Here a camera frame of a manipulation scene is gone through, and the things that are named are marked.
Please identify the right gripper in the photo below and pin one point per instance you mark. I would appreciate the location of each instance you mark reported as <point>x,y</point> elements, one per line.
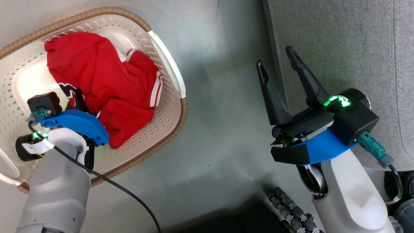
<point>304,124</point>

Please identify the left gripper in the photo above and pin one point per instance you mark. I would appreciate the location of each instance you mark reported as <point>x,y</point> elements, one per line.
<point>26,152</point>

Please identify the red white-striped garment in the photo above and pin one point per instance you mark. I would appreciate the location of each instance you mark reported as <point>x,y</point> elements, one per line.
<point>106,81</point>

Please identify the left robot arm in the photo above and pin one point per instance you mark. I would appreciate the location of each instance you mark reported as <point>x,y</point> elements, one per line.
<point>55,200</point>

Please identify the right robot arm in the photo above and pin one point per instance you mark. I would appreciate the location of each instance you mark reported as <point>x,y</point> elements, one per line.
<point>349,200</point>

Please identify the grey fabric sofa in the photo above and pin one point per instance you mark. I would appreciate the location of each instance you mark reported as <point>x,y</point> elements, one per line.
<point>339,38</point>

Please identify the white perforated laundry basket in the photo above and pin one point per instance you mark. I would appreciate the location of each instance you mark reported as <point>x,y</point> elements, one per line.
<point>161,123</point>

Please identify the blue denim trouser leg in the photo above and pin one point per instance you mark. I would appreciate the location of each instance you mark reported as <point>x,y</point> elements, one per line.
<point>404,215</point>

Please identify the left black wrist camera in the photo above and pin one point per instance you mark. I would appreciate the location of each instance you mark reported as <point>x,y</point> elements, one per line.
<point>44,102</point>

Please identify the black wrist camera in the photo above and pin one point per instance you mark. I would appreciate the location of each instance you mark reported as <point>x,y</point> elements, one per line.
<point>44,102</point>
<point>355,124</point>

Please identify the right blue camera mount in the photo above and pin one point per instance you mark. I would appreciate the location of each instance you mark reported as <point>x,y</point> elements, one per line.
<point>323,149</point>

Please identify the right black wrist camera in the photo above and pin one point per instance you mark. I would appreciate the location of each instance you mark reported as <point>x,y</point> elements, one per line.
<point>355,124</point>

